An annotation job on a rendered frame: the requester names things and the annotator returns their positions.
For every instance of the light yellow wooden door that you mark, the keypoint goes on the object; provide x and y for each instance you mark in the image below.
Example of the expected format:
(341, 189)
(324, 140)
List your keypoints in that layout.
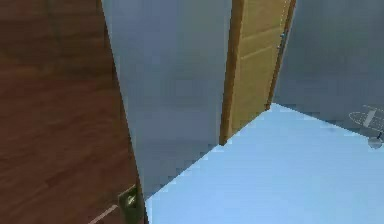
(253, 63)

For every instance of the dark brown wooden door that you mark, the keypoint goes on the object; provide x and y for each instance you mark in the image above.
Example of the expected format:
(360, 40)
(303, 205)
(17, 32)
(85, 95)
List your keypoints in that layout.
(56, 110)

